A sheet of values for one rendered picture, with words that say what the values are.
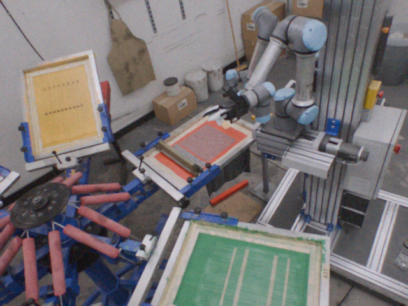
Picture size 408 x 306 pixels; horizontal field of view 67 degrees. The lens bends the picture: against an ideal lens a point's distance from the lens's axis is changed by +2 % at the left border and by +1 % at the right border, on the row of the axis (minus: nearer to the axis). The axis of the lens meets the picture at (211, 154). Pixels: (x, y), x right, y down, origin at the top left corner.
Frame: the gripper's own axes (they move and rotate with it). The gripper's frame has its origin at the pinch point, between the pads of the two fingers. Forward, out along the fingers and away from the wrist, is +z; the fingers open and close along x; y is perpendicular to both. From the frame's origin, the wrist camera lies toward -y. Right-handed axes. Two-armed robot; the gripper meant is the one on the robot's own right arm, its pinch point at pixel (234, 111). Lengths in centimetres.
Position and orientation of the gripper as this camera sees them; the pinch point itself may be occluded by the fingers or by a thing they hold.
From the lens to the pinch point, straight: 241.1
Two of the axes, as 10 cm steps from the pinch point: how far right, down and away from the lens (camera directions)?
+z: 1.5, 7.3, 6.7
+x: 7.2, -5.5, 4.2
